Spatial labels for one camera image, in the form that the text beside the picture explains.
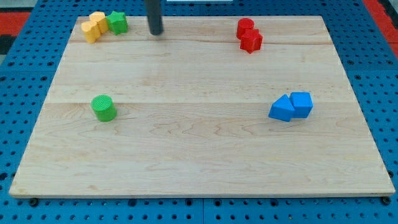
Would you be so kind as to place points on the red star block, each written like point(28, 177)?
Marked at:
point(251, 40)

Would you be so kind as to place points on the green star block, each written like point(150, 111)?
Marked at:
point(117, 22)

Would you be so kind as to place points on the light wooden board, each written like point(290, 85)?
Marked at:
point(192, 117)

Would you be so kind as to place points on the blue triangle block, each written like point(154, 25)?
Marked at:
point(282, 109)

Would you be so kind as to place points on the green cylinder block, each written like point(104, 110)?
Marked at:
point(103, 108)

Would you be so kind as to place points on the red cylinder block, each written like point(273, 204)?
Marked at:
point(243, 25)

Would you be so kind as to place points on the blue cube block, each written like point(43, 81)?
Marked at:
point(302, 103)

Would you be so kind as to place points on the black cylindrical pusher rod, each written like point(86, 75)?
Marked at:
point(154, 16)

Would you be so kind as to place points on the yellow heart block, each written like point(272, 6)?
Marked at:
point(91, 31)

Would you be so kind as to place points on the yellow hexagon block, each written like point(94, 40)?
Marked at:
point(100, 18)

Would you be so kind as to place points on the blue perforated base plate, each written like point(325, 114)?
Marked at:
point(28, 69)

